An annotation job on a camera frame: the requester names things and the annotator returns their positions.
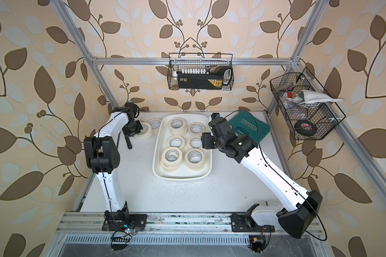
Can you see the black yellow box in basket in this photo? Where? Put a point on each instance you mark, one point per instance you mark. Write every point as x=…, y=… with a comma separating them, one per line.
x=205, y=82

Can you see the black wire basket back wall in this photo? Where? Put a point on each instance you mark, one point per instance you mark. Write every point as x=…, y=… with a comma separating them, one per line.
x=197, y=63

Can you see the black wire basket right wall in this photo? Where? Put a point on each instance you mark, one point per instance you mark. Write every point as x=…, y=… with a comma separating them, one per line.
x=326, y=116

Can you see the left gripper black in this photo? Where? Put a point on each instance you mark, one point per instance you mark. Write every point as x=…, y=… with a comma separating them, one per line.
x=130, y=129

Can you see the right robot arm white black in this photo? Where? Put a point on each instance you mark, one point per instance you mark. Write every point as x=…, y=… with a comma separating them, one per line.
x=300, y=206

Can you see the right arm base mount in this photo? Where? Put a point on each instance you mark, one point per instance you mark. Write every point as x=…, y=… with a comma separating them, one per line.
x=244, y=223

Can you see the black tape roll red label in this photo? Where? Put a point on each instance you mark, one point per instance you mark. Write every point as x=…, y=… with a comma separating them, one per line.
x=305, y=128

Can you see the black wire basket wall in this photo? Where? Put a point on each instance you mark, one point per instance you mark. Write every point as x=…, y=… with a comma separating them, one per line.
x=326, y=116
x=197, y=63

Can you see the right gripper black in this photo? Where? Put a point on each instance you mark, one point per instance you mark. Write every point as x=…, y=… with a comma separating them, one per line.
x=206, y=137

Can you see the masking tape roll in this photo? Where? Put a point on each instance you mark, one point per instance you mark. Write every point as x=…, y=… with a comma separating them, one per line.
x=155, y=124
x=194, y=159
x=177, y=127
x=176, y=141
x=145, y=133
x=194, y=143

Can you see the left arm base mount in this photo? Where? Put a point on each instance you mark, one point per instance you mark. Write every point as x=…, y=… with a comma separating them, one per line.
x=125, y=222

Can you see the white plastic storage tray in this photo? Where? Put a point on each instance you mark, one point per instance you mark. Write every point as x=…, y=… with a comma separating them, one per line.
x=196, y=125

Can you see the aluminium front rail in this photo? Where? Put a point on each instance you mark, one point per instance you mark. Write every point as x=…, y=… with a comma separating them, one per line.
x=151, y=223

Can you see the green plastic tool case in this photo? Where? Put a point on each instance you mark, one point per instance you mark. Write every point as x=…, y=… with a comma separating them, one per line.
x=244, y=123

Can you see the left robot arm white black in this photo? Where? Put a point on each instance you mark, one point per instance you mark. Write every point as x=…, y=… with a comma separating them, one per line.
x=103, y=157

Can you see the grey folded cloth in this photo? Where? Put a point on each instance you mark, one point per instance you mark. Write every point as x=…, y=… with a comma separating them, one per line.
x=306, y=97

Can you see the masking tape stack front left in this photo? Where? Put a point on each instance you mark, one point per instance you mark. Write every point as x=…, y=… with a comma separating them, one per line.
x=171, y=159

